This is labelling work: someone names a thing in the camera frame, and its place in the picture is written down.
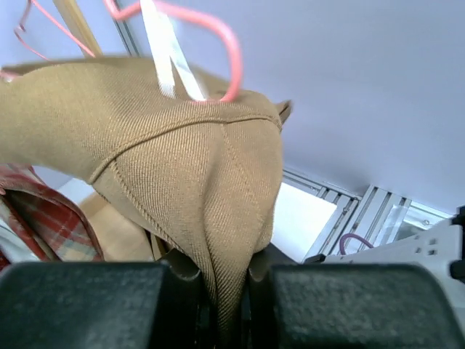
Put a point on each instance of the pink wire hanger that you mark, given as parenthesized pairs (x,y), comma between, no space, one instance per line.
(43,31)
(172,70)

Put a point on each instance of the wooden clothes rack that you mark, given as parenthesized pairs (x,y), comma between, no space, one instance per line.
(117,224)

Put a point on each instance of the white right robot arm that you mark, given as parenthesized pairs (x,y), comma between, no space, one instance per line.
(439,249)

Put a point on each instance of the small white skirt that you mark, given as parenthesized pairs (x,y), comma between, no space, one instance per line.
(14,248)

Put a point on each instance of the tan skirt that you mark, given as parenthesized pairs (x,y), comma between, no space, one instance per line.
(202,176)

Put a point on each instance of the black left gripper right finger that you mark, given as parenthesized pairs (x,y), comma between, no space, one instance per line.
(337,305)

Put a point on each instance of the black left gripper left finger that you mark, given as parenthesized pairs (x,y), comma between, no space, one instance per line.
(103,305)

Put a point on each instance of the red plaid skirt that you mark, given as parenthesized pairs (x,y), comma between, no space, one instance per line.
(51,225)

